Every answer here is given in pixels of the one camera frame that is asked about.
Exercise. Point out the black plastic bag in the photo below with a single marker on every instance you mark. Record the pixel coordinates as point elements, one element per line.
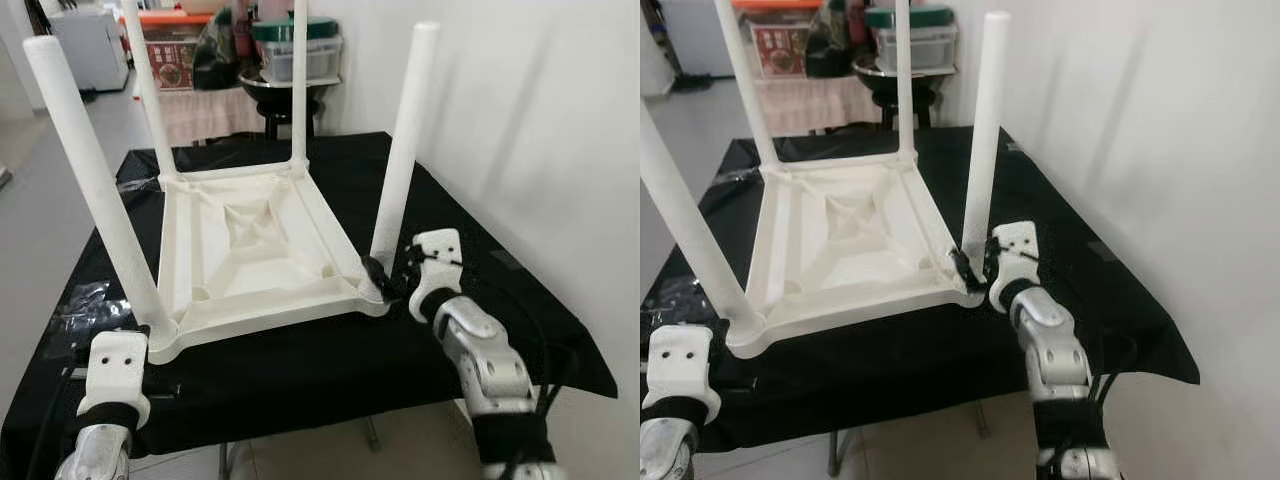
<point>215,55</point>
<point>830,45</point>

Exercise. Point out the beige striped cloth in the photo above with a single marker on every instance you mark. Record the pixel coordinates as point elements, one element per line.
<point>820,100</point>
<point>210,112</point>

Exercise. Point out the clear storage box green lid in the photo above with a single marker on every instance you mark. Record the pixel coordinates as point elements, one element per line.
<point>930,40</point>
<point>320,50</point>

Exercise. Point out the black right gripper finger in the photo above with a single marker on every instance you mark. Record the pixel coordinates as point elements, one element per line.
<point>376,275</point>
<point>962,265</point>

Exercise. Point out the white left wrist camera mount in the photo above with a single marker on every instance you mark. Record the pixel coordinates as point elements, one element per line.
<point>680,365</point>
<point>115,370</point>

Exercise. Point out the orange lidded plastic container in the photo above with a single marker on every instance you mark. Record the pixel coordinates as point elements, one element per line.
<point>175,18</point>
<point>775,5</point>

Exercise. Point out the black table cloth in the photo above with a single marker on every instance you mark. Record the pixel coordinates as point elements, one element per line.
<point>440,220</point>
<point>1060,200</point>

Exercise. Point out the grey metal table frame leg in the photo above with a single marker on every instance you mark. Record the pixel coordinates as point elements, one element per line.
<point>838,452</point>
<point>370,432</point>
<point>982,418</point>
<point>225,460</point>

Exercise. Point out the red printed cardboard box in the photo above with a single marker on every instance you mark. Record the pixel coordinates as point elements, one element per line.
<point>780,48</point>
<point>170,62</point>

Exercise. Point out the clear plastic bag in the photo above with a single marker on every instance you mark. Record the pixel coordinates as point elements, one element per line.
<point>675,295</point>
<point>85,300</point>

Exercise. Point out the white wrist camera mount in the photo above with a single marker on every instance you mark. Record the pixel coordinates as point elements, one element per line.
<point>1015,255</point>
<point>437,260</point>
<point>115,370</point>
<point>680,365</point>

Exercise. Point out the cream plastic children table top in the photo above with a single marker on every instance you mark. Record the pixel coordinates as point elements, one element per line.
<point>260,240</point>
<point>850,235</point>

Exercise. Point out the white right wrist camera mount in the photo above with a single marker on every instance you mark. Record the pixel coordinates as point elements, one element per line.
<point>1015,255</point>
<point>437,260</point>

